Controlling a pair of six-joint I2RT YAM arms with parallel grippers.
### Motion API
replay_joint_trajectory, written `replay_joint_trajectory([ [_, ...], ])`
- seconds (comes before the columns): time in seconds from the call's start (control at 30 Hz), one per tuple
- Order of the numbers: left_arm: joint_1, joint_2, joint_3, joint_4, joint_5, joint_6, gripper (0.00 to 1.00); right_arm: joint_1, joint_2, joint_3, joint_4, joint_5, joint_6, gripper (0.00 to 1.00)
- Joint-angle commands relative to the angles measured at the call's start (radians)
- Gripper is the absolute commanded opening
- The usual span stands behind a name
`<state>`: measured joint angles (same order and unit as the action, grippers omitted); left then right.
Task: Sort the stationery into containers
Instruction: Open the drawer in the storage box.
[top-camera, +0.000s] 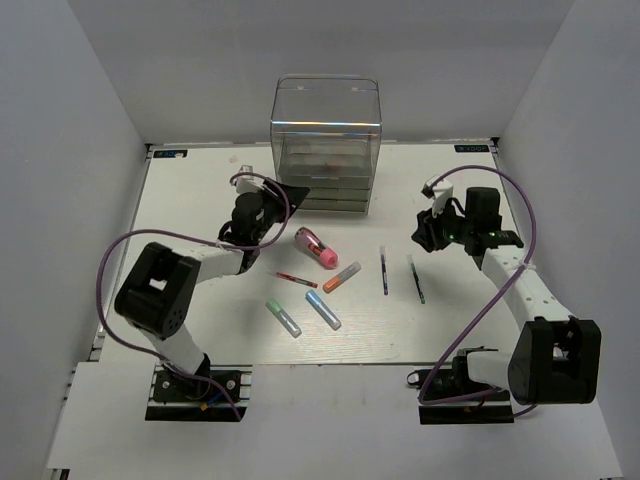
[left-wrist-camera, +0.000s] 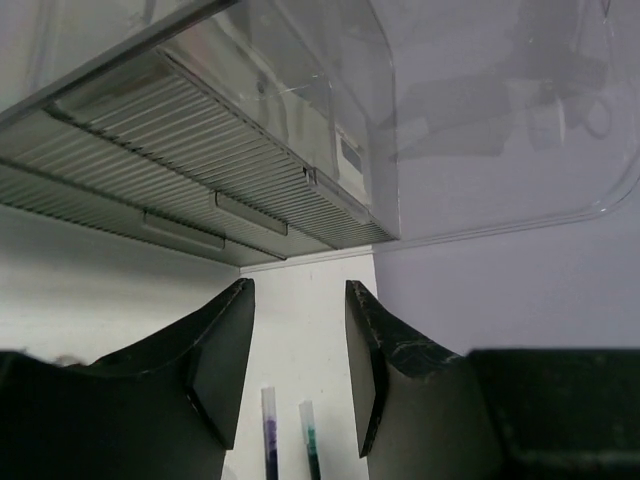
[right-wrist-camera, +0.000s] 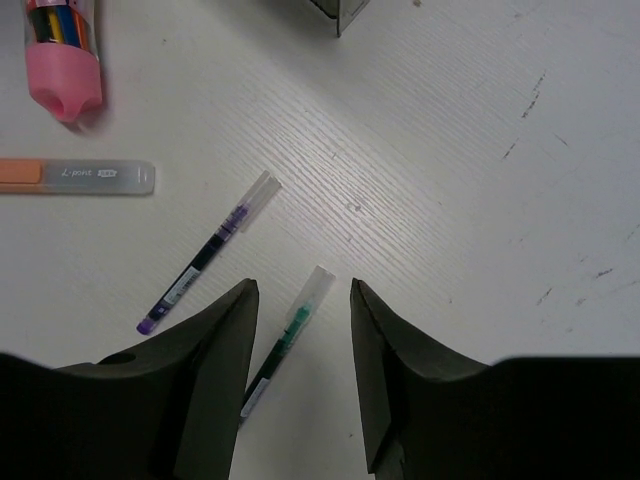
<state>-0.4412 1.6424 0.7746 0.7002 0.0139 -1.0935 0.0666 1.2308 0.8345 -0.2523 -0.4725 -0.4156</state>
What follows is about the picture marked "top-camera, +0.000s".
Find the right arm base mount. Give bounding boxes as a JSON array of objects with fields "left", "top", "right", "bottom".
[{"left": 418, "top": 368, "right": 514, "bottom": 426}]

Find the green pen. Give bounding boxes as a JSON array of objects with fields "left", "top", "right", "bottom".
[{"left": 406, "top": 254, "right": 426, "bottom": 305}]

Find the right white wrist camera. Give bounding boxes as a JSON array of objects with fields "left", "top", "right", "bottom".
[{"left": 421, "top": 175, "right": 454, "bottom": 217}]

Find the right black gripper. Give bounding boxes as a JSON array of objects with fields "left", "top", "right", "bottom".
[{"left": 412, "top": 196, "right": 475, "bottom": 253}]

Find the orange capped highlighter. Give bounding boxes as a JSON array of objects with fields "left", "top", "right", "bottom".
[{"left": 322, "top": 262, "right": 361, "bottom": 294}]

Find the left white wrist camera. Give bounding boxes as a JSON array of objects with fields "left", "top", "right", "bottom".
[{"left": 232, "top": 165, "right": 260, "bottom": 195}]

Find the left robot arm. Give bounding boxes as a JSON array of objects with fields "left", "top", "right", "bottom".
[{"left": 114, "top": 173, "right": 310, "bottom": 400}]

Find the clear acrylic drawer organizer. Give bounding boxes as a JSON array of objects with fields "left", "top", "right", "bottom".
[{"left": 270, "top": 75, "right": 382, "bottom": 214}]

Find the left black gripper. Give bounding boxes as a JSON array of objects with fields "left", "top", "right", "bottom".
[{"left": 254, "top": 177, "right": 310, "bottom": 244}]

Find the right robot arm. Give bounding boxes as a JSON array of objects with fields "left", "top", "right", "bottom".
[{"left": 412, "top": 184, "right": 602, "bottom": 405}]

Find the purple pen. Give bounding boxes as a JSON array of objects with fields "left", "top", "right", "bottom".
[{"left": 379, "top": 246, "right": 389, "bottom": 296}]

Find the green capped highlighter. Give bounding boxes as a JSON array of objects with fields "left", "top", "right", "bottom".
[{"left": 266, "top": 298, "right": 302, "bottom": 338}]

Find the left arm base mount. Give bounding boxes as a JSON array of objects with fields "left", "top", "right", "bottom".
[{"left": 145, "top": 366, "right": 252, "bottom": 423}]

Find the blue capped highlighter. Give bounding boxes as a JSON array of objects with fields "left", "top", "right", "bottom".
[{"left": 305, "top": 290, "right": 342, "bottom": 331}]

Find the pink capped glue tube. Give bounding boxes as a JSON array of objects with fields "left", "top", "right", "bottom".
[{"left": 294, "top": 227, "right": 338, "bottom": 269}]

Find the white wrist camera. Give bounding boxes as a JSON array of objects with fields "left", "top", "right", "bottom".
[
  {"left": 421, "top": 175, "right": 454, "bottom": 217},
  {"left": 232, "top": 165, "right": 260, "bottom": 195}
]

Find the red pen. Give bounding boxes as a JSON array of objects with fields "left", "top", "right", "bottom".
[{"left": 273, "top": 272, "right": 318, "bottom": 289}]

